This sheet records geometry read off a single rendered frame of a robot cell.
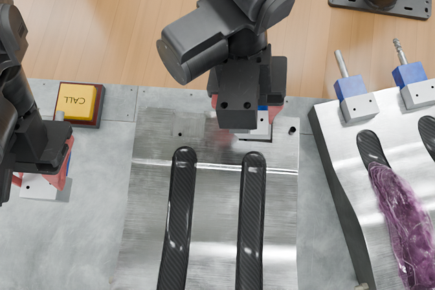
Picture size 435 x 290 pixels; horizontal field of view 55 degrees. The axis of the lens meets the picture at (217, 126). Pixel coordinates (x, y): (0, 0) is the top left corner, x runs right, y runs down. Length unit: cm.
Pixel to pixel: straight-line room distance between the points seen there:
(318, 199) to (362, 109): 17
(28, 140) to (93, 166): 28
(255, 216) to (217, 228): 6
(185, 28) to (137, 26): 42
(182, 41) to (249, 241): 34
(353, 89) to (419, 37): 22
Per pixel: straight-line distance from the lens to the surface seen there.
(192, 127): 69
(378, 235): 67
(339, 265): 75
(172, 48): 43
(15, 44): 44
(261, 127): 61
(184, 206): 65
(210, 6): 45
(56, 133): 55
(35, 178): 62
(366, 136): 74
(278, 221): 65
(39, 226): 79
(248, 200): 65
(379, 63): 86
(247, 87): 46
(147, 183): 66
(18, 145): 51
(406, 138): 76
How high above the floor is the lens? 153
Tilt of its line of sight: 74 degrees down
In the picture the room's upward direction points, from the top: straight up
